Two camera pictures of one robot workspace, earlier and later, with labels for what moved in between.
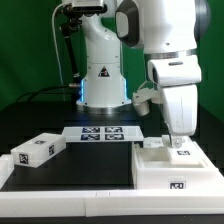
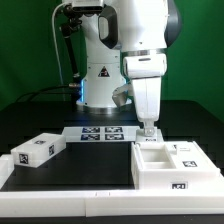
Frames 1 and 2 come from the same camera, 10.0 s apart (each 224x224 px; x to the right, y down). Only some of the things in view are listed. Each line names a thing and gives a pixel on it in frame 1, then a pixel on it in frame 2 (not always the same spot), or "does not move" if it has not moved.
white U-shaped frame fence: [100, 203] does not move
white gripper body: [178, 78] → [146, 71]
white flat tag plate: [102, 133] does not move
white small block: [153, 142] → [141, 137]
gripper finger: [177, 142] → [149, 128]
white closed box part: [35, 152] does not move
